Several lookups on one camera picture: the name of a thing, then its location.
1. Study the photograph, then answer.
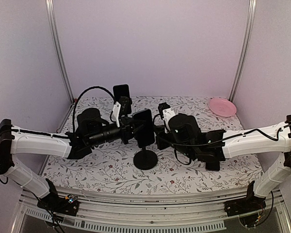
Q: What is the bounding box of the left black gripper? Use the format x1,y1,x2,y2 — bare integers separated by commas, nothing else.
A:
88,116,146,147

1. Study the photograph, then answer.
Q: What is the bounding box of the black phone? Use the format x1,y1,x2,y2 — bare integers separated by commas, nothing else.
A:
132,109,155,148
205,161,220,171
113,84,130,101

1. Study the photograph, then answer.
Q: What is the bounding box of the black phone stand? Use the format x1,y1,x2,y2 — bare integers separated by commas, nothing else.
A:
133,147,158,170
113,97,132,116

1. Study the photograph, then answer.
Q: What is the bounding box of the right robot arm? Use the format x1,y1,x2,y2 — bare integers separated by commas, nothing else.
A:
153,114,291,212

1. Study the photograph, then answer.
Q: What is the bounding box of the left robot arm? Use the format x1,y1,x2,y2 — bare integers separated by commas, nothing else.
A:
0,108,148,211

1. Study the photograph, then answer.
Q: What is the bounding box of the floral table mat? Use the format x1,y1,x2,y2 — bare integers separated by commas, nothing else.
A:
42,97,263,195

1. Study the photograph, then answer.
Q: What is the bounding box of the pink plate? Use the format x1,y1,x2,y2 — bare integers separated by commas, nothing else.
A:
208,98,237,117

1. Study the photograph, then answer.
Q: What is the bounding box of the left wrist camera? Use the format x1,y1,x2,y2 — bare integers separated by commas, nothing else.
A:
110,96,132,128

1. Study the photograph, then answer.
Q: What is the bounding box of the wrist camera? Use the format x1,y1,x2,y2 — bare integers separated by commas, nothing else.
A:
110,96,132,128
158,102,176,133

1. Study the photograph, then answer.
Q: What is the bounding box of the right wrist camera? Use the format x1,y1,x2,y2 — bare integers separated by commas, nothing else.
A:
158,102,176,133

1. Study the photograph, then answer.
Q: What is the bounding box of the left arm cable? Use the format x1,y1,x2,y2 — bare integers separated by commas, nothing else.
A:
72,87,116,133

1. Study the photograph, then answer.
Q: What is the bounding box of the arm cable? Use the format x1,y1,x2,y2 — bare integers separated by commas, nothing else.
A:
72,87,116,133
152,114,291,166

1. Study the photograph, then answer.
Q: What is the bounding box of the front aluminium rail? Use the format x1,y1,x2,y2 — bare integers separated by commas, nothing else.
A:
11,188,291,233

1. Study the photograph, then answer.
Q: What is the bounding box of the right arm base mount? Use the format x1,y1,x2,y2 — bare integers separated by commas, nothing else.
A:
224,181,266,216

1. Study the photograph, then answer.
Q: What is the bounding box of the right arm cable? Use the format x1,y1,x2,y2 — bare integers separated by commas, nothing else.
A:
152,114,291,166

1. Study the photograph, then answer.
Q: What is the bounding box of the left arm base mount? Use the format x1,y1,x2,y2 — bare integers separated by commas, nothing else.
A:
37,184,80,216

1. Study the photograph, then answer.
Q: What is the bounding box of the left aluminium frame post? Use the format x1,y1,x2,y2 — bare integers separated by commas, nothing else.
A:
45,0,74,103

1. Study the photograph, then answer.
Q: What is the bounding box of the aluminium frame post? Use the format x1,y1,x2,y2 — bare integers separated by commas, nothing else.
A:
228,0,257,102
45,0,74,103

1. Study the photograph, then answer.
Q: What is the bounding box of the right aluminium frame post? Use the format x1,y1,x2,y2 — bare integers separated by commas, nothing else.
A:
228,0,257,102

